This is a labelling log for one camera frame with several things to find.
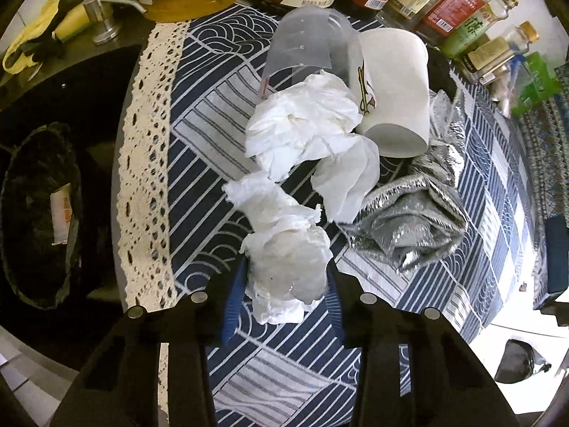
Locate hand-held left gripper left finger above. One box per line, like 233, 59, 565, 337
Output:
49, 255, 250, 427

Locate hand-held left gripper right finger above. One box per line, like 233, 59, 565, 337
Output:
324, 260, 522, 427

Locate small white tissue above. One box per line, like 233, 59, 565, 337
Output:
222, 171, 334, 325

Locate silver foil bag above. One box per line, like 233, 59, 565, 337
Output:
340, 91, 469, 274

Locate large white tissue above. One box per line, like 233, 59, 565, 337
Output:
244, 70, 381, 223

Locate black-lined trash bin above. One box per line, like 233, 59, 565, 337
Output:
0, 122, 90, 311

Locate white paper cup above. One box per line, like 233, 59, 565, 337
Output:
349, 27, 431, 158

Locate clear plastic cup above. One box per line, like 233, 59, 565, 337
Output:
257, 8, 363, 101

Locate blue patterned lace-edged tablecloth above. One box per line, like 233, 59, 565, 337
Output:
115, 2, 549, 427

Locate black kitchen sink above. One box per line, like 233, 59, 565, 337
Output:
0, 0, 152, 365

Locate teal patterned cloth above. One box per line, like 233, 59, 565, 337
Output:
518, 93, 569, 236

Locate green plastic bottle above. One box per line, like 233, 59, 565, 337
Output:
509, 52, 564, 117

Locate small tan-capped glass bottle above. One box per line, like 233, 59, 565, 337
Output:
464, 21, 541, 85

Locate metal soap dispenser pump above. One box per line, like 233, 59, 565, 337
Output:
82, 0, 148, 45

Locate green-label glass bottle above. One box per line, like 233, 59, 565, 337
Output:
438, 0, 520, 59

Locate red-label glass bottle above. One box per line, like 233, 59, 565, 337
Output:
415, 0, 499, 49

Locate yellow sponge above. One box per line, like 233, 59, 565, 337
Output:
53, 6, 95, 42

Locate yellow black-trimmed cleaning cloth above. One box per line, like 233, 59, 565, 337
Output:
2, 0, 96, 74

